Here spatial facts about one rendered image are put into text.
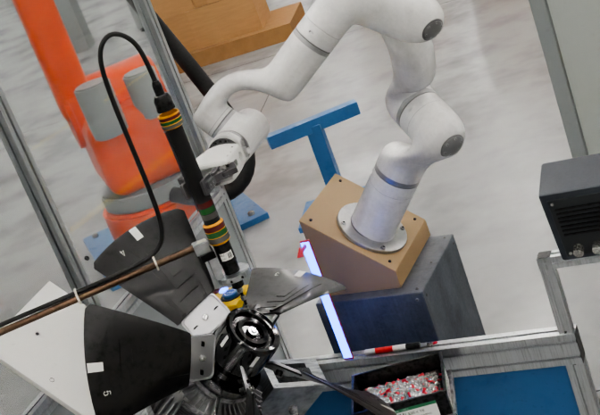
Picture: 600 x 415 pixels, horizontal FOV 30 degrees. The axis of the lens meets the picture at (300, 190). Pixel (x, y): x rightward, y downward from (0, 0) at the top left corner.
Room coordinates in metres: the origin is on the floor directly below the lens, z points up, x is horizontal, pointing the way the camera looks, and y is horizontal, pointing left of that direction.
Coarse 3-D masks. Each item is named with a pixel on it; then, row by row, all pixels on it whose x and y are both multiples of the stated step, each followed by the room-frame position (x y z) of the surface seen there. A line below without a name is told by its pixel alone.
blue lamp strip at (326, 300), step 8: (312, 256) 2.40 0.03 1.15; (312, 264) 2.40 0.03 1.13; (312, 272) 2.41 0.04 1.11; (320, 272) 2.40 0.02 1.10; (328, 296) 2.40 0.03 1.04; (328, 304) 2.40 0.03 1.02; (328, 312) 2.41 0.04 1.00; (336, 320) 2.40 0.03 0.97; (336, 328) 2.41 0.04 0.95; (336, 336) 2.41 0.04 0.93; (344, 336) 2.40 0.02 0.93; (344, 344) 2.40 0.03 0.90; (344, 352) 2.41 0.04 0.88
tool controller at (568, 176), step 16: (576, 160) 2.15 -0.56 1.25; (592, 160) 2.13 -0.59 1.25; (544, 176) 2.15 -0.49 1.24; (560, 176) 2.13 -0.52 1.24; (576, 176) 2.11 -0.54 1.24; (592, 176) 2.08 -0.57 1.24; (544, 192) 2.11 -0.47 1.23; (560, 192) 2.08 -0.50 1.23; (576, 192) 2.07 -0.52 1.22; (592, 192) 2.06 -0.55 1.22; (544, 208) 2.11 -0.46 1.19; (560, 208) 2.09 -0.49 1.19; (576, 208) 2.08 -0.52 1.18; (592, 208) 2.06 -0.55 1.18; (560, 224) 2.11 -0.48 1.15; (576, 224) 2.09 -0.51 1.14; (592, 224) 2.08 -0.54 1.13; (560, 240) 2.13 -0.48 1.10; (576, 240) 2.11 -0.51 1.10; (592, 240) 2.10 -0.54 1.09; (576, 256) 2.10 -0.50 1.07
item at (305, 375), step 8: (304, 376) 2.00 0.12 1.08; (312, 376) 1.97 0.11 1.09; (328, 384) 1.95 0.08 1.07; (336, 384) 2.00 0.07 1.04; (344, 392) 1.95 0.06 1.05; (352, 392) 1.99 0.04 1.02; (360, 392) 2.08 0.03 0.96; (368, 392) 2.11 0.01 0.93; (360, 400) 1.95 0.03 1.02; (368, 400) 1.98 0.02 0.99; (376, 400) 2.04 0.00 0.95; (368, 408) 1.92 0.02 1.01; (376, 408) 1.95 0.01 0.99; (384, 408) 1.99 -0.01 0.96
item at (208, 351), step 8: (192, 336) 1.95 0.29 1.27; (200, 336) 1.96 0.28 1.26; (208, 336) 1.97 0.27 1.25; (192, 344) 1.95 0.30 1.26; (200, 344) 1.96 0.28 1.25; (208, 344) 1.97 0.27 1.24; (192, 352) 1.95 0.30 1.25; (200, 352) 1.96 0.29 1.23; (208, 352) 1.97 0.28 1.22; (192, 360) 1.94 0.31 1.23; (208, 360) 1.97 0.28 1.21; (192, 368) 1.94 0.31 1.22; (200, 368) 1.95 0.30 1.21; (208, 368) 1.96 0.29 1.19; (192, 376) 1.94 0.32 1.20; (200, 376) 1.95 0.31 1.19; (208, 376) 1.96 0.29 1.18
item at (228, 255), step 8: (160, 88) 2.09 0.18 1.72; (160, 96) 2.08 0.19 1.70; (168, 96) 2.09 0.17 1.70; (160, 104) 2.08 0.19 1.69; (168, 104) 2.08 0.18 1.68; (160, 112) 2.08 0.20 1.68; (216, 248) 2.08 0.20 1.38; (224, 248) 2.08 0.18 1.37; (232, 248) 2.10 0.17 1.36; (224, 256) 2.08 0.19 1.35; (232, 256) 2.08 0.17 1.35; (224, 264) 2.08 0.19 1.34; (232, 264) 2.08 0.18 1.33; (232, 272) 2.08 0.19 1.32
